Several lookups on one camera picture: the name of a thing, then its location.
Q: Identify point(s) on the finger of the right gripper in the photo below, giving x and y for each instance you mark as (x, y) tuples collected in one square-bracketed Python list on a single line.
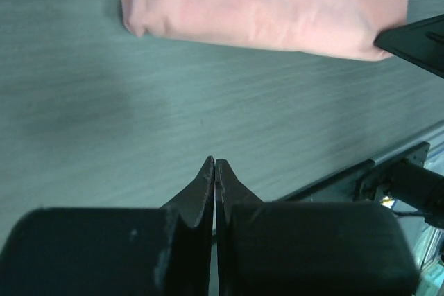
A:
[(420, 43)]

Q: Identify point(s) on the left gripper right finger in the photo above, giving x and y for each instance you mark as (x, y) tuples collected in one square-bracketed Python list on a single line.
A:
[(307, 248)]

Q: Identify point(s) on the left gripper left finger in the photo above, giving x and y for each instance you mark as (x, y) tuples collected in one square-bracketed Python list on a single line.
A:
[(115, 251)]

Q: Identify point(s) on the salmon pink t shirt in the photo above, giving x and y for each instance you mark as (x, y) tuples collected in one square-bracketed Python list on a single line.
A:
[(336, 28)]

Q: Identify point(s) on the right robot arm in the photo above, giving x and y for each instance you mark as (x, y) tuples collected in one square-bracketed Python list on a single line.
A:
[(420, 189)]

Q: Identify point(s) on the aluminium frame rail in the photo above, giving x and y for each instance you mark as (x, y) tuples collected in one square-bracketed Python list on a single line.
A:
[(427, 246)]

